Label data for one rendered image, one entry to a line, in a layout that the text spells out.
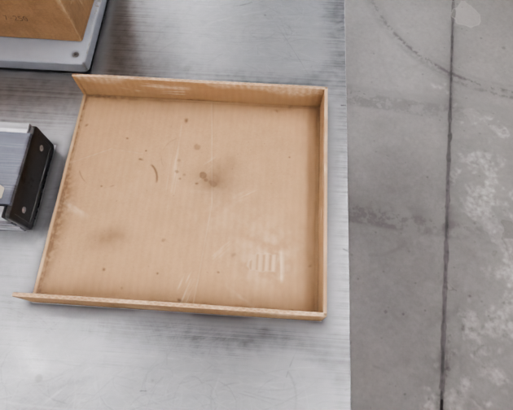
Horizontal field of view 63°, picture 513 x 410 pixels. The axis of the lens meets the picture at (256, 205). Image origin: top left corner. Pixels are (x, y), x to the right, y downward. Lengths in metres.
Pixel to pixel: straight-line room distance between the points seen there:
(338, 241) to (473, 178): 1.14
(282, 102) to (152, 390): 0.35
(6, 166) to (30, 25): 0.20
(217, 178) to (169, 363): 0.20
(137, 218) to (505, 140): 1.42
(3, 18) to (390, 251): 1.14
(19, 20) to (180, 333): 0.42
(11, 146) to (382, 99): 1.32
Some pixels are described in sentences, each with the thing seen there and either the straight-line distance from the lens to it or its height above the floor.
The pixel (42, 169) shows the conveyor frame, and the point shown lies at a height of 0.84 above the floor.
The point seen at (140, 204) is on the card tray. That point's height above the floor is 0.83.
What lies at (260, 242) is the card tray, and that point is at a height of 0.83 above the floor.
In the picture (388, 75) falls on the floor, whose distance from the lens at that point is 1.69.
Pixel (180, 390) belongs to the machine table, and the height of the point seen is 0.83.
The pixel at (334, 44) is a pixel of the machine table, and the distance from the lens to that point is 0.60.
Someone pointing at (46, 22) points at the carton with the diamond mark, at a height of 0.88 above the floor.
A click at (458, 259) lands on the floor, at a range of 1.45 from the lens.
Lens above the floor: 1.27
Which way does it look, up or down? 69 degrees down
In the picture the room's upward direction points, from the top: straight up
